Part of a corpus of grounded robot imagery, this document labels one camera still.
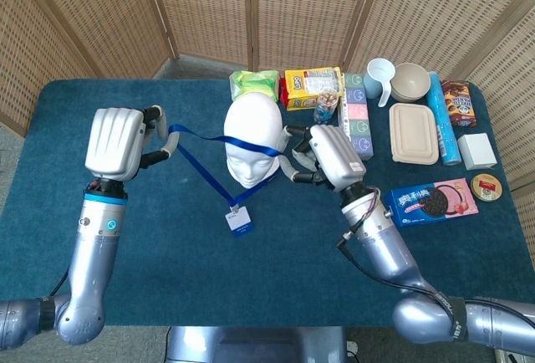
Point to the green tissue pack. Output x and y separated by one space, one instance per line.
255 83

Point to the pastel tissue multipack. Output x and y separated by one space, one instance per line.
356 116

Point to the round gold tin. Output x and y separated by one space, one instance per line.
486 187

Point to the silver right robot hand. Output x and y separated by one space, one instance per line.
334 158

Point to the yellow Lipo biscuit bag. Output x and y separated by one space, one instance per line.
305 87

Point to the blue table cloth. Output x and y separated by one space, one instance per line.
209 275

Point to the white foam mannequin head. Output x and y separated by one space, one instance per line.
253 122

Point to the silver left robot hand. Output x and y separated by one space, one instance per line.
113 141

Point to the beige bowl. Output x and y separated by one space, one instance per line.
410 83

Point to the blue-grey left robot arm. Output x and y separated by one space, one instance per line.
92 254

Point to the clear candy jar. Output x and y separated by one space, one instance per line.
325 108

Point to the blue-grey robot torso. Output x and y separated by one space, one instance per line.
255 346

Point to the light blue mug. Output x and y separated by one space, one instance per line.
374 80

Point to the beige lidded lunch box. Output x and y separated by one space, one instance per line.
414 134

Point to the small white box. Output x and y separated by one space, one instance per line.
477 151

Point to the brown cookie packet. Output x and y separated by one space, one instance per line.
459 105

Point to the woven bamboo folding screen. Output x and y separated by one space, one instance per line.
104 11

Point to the blue pink Oreo box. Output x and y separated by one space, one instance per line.
434 203

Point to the blue cylindrical tube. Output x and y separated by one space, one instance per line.
443 120

